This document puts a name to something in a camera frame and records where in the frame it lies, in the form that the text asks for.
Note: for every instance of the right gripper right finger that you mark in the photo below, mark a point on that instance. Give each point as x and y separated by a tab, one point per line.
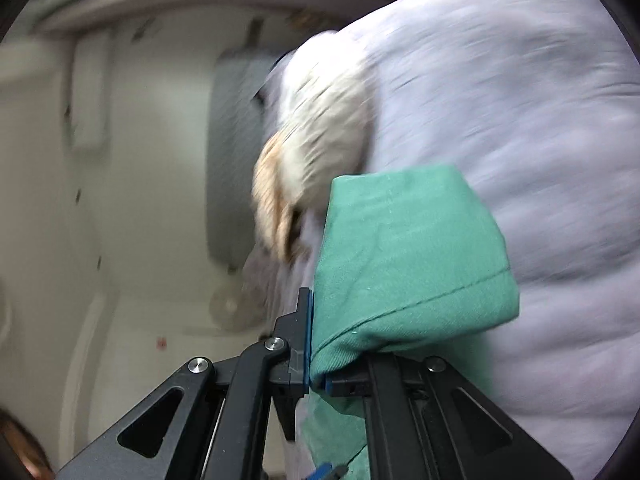
424	420

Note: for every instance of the cream textured pillow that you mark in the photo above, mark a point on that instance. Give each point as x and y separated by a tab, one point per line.
326	115

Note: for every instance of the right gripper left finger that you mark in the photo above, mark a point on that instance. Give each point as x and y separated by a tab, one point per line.
209	420

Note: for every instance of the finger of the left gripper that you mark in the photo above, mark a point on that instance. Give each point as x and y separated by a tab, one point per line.
328	471

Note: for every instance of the green jacket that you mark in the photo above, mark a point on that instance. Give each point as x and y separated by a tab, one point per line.
411	262

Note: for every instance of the lavender bed blanket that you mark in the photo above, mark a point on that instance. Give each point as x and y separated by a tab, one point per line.
536	104

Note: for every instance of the beige striped cloth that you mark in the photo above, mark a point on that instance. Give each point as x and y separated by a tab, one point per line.
276	219

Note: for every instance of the round white fan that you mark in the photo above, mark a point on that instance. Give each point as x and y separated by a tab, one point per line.
234	308

